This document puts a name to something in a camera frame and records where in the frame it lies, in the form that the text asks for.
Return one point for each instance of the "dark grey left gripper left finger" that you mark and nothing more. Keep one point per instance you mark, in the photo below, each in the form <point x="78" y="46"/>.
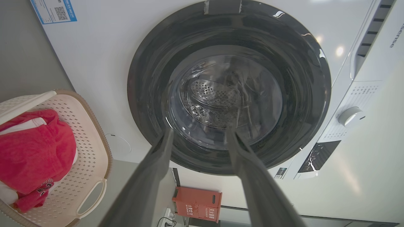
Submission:
<point x="143" y="186"/>

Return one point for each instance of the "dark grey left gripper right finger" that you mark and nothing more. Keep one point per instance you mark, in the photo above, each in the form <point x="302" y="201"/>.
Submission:
<point x="265" y="195"/>

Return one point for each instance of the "cream perforated laundry basket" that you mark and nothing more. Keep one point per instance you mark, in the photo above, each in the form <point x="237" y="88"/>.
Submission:
<point x="85" y="151"/>

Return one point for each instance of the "small printed text sticker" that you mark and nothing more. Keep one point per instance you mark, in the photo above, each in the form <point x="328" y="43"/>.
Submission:
<point x="280" y="173"/>

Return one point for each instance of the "white power strip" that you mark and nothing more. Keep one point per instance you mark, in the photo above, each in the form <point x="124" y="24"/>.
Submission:
<point x="168" y="216"/>

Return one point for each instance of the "round white drain filter cover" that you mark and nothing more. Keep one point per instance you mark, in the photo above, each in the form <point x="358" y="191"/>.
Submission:
<point x="121" y="145"/>

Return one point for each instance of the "orange-red metal box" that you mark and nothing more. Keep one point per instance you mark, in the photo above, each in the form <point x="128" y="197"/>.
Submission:
<point x="195" y="203"/>

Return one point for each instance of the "black washer display panel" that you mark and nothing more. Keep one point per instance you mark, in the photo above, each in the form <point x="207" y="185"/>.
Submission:
<point x="320" y="156"/>

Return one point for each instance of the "red and white jersey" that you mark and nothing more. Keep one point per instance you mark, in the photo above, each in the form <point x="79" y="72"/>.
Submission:
<point x="34" y="157"/>

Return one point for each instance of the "black round washer door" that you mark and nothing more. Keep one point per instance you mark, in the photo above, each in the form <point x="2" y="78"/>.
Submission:
<point x="151" y="72"/>

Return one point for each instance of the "white washer control knob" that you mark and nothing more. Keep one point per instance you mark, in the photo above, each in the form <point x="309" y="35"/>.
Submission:
<point x="350" y="116"/>

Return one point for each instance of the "white front-load washing machine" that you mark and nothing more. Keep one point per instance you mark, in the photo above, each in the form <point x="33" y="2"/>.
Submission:
<point x="104" y="72"/>

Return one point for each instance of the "blue energy label sticker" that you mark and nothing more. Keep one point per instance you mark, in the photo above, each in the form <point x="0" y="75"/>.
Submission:
<point x="68" y="12"/>

